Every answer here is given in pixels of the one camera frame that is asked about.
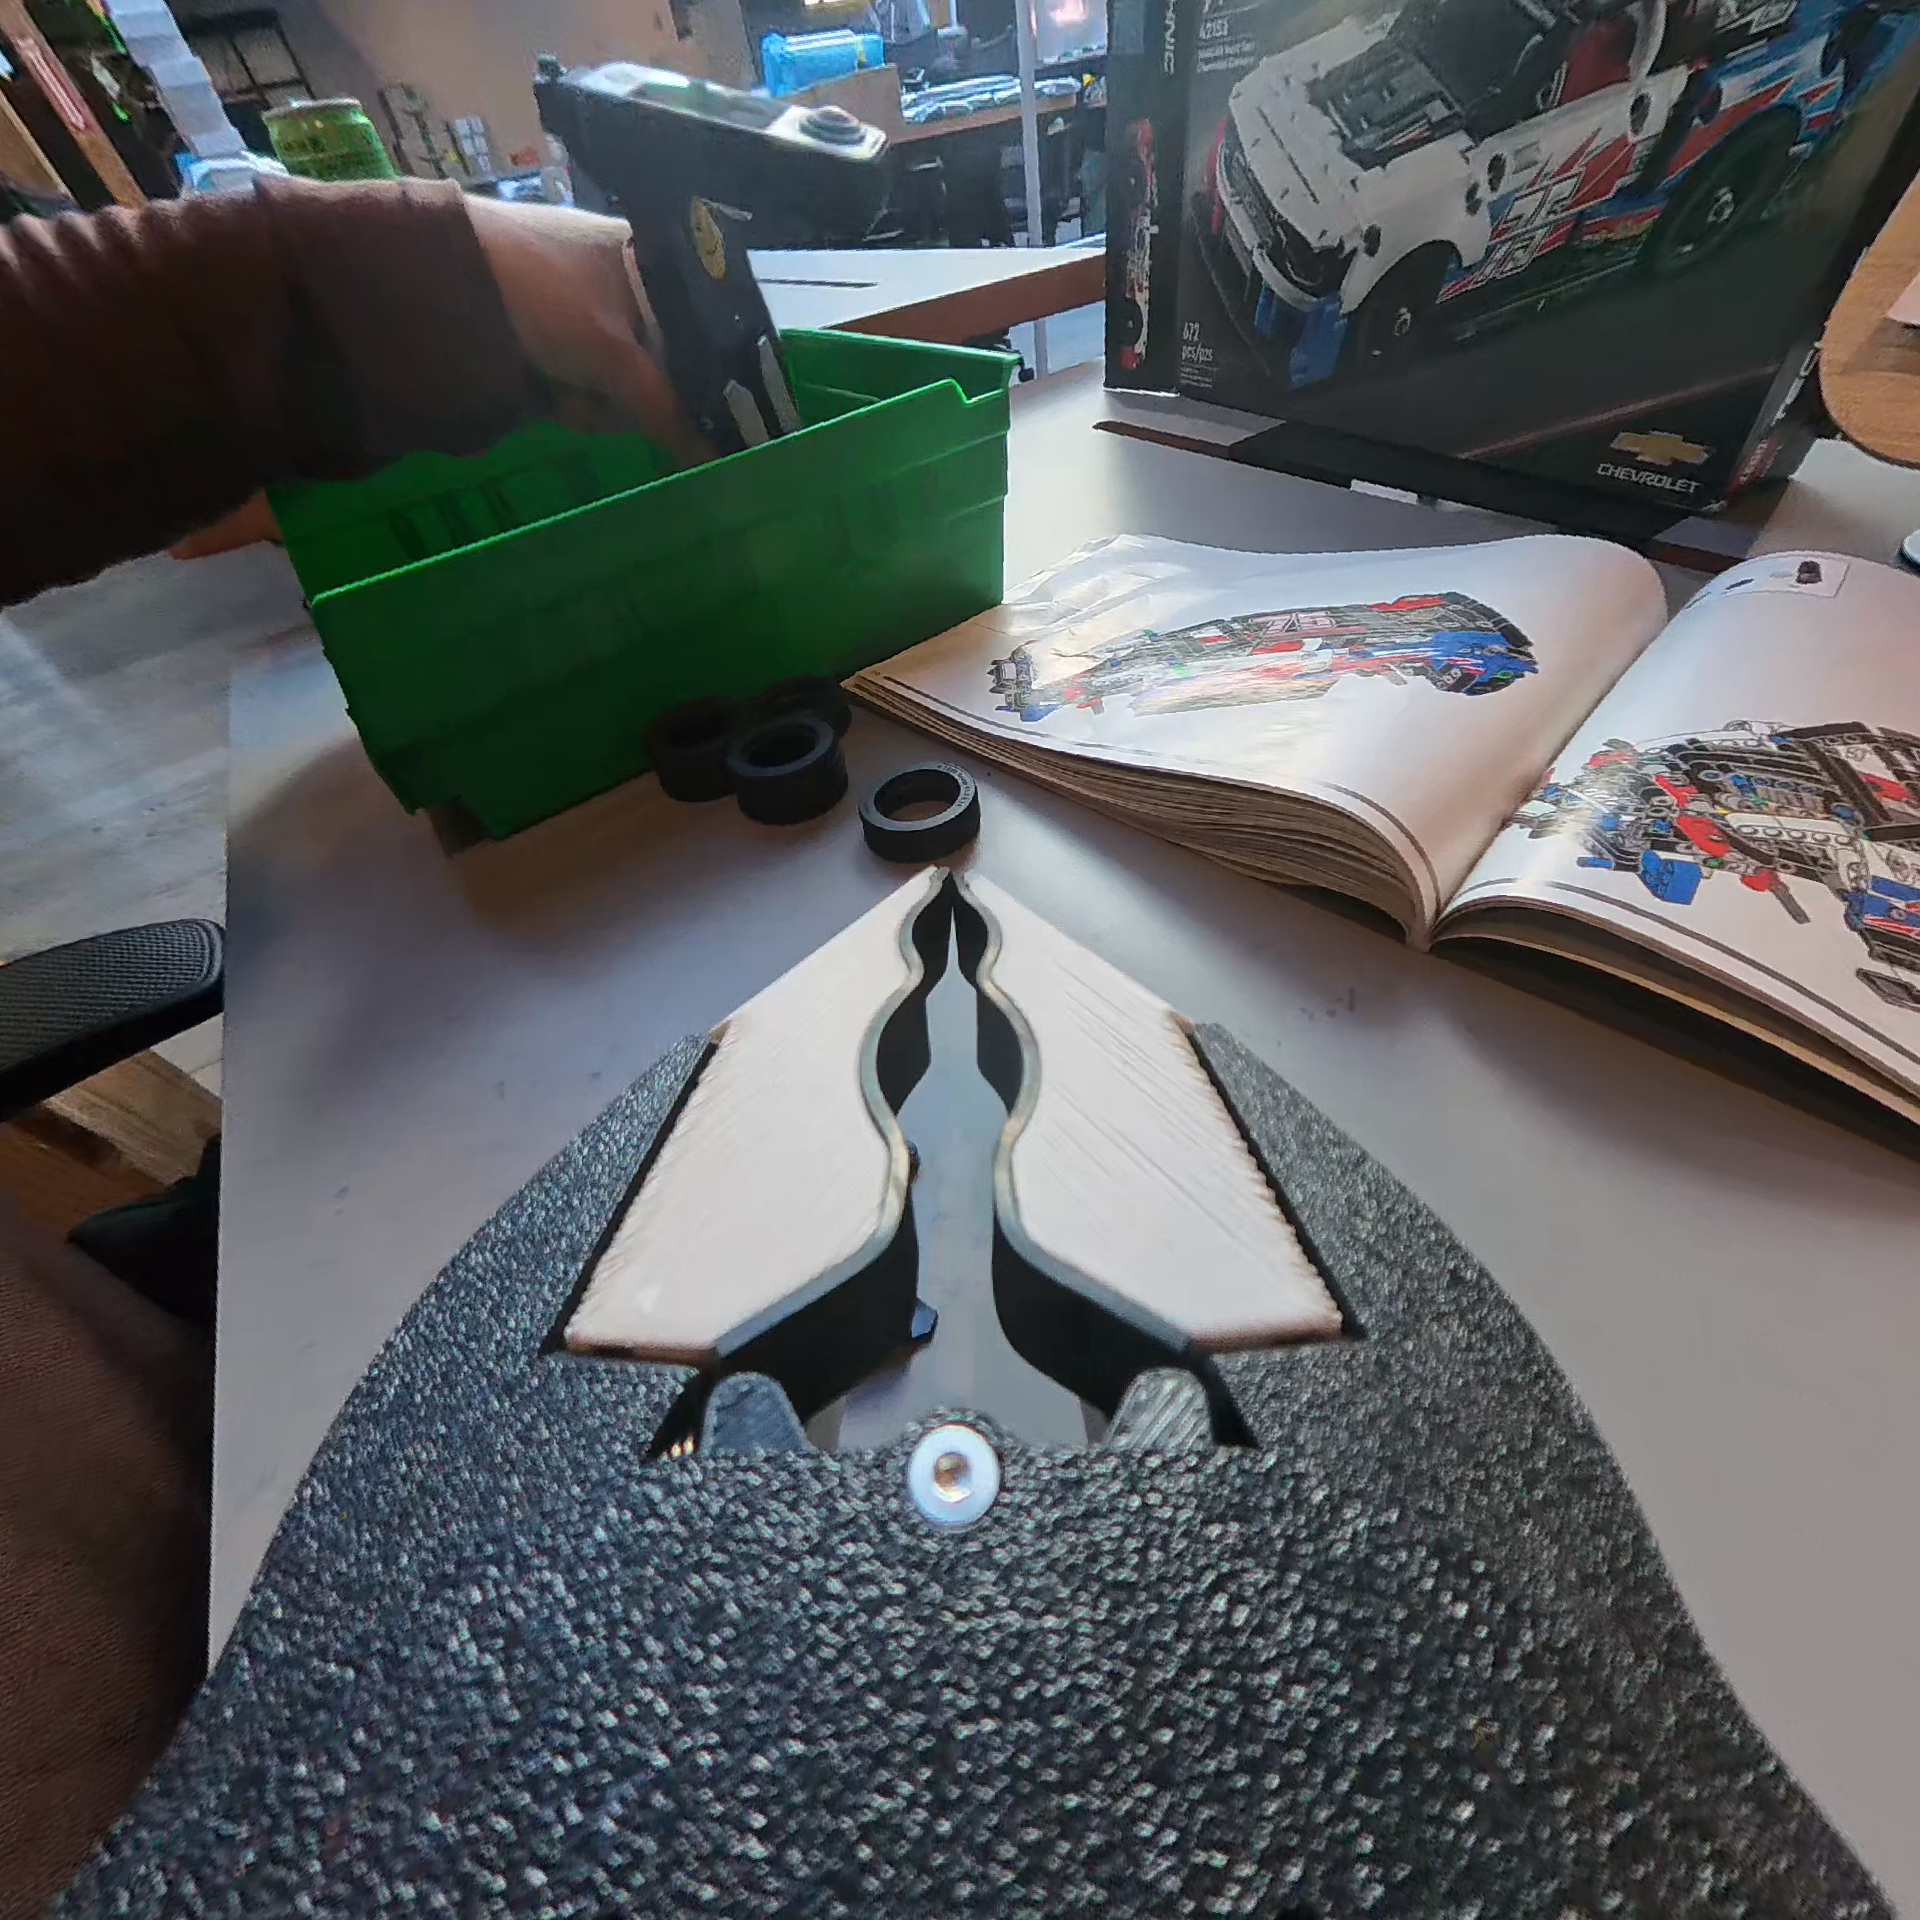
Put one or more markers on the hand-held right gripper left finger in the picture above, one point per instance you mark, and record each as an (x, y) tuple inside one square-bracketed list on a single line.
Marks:
[(750, 1169)]

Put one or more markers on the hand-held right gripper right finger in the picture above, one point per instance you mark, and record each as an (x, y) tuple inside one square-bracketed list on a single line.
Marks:
[(1156, 1185)]

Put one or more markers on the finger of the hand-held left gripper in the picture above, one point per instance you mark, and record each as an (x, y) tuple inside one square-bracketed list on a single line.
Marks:
[(770, 381), (738, 419)]

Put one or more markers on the green plastic bin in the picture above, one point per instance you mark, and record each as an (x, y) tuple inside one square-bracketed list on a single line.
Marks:
[(627, 597)]

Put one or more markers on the instruction booklet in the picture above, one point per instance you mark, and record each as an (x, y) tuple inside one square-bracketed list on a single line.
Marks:
[(1320, 704)]

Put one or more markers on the person's left forearm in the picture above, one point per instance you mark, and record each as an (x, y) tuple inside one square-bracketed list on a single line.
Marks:
[(223, 346)]

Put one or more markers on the person's left hand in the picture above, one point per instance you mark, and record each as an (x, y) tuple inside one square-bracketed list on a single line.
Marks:
[(584, 313)]

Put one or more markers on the wood-edged white table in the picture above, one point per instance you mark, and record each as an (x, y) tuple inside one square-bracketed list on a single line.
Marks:
[(929, 290)]

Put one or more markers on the blue plastic bags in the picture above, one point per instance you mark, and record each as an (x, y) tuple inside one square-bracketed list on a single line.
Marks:
[(820, 50)]

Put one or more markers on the black rubber tyre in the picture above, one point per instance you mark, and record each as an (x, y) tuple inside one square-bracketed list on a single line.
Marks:
[(887, 827), (750, 778), (809, 697), (675, 758)]

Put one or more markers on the green drink can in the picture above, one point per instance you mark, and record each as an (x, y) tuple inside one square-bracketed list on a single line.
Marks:
[(320, 141)]

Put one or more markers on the toy car set box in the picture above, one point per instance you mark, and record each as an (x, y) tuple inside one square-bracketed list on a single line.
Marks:
[(1351, 151)]

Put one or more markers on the black chair armrest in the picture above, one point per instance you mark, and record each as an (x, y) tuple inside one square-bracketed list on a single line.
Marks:
[(104, 1005)]

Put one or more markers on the wooden display board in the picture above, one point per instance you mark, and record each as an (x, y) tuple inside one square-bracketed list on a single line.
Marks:
[(1873, 375)]

